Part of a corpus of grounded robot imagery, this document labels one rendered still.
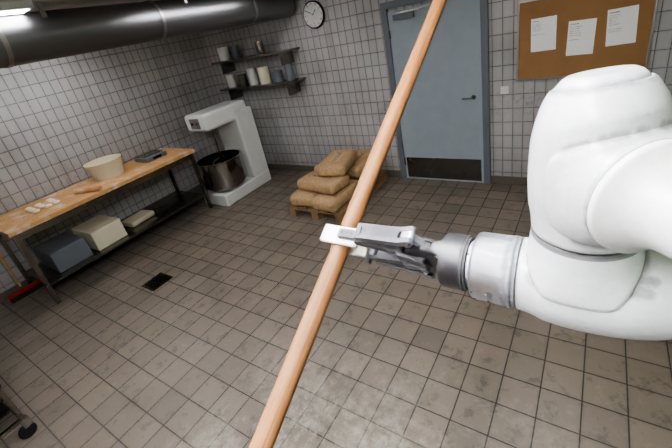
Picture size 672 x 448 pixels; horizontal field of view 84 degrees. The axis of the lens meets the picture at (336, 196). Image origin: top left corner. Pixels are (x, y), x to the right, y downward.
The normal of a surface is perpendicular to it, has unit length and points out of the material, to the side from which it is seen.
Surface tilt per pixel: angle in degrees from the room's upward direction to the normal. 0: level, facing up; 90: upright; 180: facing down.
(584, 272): 89
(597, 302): 86
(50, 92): 90
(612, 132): 86
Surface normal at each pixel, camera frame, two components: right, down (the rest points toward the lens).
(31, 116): 0.83, 0.09
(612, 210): -0.66, 0.34
